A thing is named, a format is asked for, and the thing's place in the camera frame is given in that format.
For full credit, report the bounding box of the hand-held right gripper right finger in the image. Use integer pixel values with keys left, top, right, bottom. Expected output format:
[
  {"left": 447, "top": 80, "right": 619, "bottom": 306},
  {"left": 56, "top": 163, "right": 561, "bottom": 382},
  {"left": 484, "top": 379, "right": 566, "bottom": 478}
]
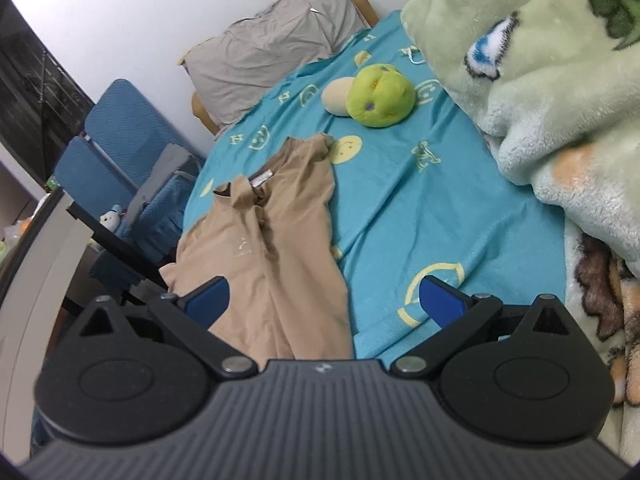
[{"left": 390, "top": 276, "right": 576, "bottom": 380}]

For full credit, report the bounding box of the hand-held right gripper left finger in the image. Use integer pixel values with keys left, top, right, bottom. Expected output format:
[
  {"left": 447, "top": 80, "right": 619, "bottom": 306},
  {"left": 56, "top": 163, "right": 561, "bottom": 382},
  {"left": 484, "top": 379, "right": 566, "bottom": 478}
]
[{"left": 67, "top": 276, "right": 260, "bottom": 379}]

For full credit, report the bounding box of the tan shirt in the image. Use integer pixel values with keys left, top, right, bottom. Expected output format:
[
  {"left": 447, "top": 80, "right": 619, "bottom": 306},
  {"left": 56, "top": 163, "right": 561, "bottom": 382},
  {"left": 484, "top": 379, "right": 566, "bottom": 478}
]
[{"left": 159, "top": 133, "right": 356, "bottom": 368}]

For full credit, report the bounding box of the teal smiley bed sheet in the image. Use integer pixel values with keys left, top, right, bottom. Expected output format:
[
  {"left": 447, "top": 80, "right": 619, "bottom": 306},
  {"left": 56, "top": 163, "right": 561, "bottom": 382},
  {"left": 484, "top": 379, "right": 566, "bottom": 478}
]
[{"left": 181, "top": 9, "right": 568, "bottom": 368}]

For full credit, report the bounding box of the small white plush toy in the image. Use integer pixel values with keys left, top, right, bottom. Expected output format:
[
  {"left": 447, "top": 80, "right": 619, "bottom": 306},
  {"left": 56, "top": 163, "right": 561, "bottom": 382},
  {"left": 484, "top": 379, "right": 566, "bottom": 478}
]
[{"left": 98, "top": 204, "right": 124, "bottom": 233}]

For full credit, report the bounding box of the grey folded cloth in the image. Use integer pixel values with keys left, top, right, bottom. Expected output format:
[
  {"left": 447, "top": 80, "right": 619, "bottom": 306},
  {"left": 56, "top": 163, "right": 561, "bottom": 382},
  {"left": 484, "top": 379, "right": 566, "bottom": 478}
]
[{"left": 131, "top": 143, "right": 201, "bottom": 211}]

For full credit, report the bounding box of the blue folding chair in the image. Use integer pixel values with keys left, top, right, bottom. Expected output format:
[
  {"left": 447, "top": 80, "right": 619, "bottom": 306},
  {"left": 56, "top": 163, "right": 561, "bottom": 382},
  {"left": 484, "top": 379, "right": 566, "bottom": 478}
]
[{"left": 52, "top": 79, "right": 206, "bottom": 306}]

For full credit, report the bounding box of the green plush toy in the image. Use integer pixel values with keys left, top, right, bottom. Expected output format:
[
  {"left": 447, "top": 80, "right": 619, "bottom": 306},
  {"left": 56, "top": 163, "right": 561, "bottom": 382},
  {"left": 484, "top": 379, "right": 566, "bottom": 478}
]
[{"left": 321, "top": 63, "right": 417, "bottom": 128}]

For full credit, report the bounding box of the light green printed blanket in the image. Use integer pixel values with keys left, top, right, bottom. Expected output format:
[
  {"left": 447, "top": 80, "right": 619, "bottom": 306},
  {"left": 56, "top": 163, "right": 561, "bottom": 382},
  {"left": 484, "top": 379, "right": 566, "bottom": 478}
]
[{"left": 401, "top": 0, "right": 640, "bottom": 466}]

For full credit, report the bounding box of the grey pillow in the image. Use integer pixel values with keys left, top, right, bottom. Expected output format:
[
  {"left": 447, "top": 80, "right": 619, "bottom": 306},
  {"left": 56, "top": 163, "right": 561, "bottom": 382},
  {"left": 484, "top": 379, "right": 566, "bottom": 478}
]
[{"left": 181, "top": 0, "right": 372, "bottom": 127}]

